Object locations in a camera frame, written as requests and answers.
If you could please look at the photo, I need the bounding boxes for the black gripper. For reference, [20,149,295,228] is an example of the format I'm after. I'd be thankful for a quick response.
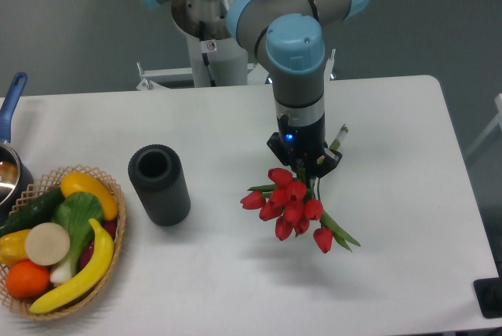
[267,115,343,178]

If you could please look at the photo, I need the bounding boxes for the red tulip bouquet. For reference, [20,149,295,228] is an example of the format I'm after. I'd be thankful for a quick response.
[239,123,362,254]

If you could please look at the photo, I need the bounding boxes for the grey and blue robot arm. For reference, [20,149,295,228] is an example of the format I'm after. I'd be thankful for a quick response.
[143,0,369,180]

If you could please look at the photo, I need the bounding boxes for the dark grey ribbed vase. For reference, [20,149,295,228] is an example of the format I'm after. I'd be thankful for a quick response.
[128,144,191,226]

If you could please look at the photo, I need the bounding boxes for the white furniture at right edge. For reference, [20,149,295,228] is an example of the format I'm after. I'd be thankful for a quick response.
[464,93,501,165]

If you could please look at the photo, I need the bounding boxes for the red fruit in basket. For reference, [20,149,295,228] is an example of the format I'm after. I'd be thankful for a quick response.
[78,220,117,271]

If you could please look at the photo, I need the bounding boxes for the yellow banana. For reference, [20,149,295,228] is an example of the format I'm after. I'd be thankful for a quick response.
[28,218,114,315]

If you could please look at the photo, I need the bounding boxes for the green bok choy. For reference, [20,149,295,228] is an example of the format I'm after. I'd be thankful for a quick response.
[50,192,104,286]

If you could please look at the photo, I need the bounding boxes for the black device at table edge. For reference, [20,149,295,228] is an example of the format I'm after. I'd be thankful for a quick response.
[473,277,501,319]

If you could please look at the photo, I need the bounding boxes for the woven wicker basket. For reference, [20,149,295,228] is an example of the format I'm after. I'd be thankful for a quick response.
[1,165,126,321]

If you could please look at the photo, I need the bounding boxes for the green cucumber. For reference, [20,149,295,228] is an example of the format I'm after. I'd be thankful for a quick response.
[1,188,64,236]

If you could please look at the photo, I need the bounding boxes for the beige round disc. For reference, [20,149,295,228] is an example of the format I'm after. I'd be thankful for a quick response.
[24,222,70,266]

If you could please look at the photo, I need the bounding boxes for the orange fruit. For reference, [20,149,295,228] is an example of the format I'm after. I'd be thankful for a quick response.
[5,260,49,299]

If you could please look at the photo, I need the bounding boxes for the yellow bell pepper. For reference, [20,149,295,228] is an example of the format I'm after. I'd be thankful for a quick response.
[1,229,31,267]

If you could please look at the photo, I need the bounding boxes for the blue handled saucepan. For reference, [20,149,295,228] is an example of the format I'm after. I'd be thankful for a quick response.
[1,72,33,223]

